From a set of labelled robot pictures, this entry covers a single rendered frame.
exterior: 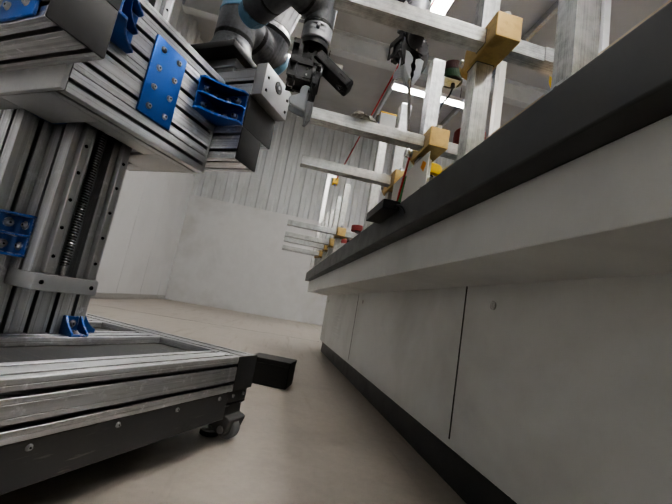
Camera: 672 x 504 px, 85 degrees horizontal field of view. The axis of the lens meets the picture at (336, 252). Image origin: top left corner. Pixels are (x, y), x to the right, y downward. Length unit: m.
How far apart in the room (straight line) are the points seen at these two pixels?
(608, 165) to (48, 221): 0.94
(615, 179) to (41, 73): 0.89
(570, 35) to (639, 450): 0.55
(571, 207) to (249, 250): 8.25
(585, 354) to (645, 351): 0.10
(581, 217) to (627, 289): 0.24
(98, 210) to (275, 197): 7.96
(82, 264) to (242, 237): 7.73
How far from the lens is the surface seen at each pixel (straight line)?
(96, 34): 0.77
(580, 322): 0.76
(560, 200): 0.53
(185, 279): 8.73
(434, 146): 0.95
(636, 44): 0.48
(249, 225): 8.69
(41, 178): 1.00
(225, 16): 1.30
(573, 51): 0.59
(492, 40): 0.82
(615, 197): 0.47
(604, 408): 0.72
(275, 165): 9.09
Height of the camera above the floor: 0.39
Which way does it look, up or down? 9 degrees up
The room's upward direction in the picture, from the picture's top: 10 degrees clockwise
